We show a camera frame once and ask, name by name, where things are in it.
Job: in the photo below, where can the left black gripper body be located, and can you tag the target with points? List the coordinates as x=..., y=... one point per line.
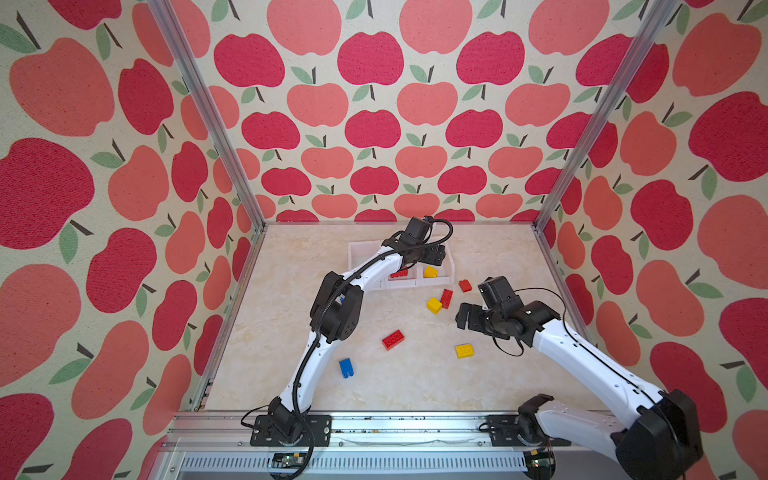
x=426, y=255

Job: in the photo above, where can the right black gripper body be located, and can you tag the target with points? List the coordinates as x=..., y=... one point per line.
x=479, y=320

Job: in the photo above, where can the small red lego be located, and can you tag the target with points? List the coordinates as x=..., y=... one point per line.
x=465, y=285

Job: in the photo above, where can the yellow lego cube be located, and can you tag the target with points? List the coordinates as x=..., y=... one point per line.
x=434, y=306

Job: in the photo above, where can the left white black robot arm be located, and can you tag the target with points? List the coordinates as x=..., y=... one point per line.
x=334, y=316

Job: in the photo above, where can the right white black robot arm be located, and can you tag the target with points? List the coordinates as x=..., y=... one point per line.
x=649, y=432

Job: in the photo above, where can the blue notched lego brick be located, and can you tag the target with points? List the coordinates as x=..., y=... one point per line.
x=346, y=368

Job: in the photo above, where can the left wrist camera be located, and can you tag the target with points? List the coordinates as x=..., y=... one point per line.
x=417, y=231

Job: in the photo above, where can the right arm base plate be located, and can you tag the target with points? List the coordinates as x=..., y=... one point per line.
x=517, y=431

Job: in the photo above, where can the left aluminium corner post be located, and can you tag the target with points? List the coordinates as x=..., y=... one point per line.
x=173, y=33

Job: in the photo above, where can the aluminium corner post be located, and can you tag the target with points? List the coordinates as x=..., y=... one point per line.
x=173, y=33
x=654, y=22

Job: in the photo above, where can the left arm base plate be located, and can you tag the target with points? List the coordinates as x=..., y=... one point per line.
x=269, y=432

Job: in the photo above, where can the aluminium front rail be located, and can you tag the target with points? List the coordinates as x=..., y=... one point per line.
x=373, y=445

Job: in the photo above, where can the right aluminium corner post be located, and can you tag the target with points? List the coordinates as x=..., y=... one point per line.
x=654, y=22

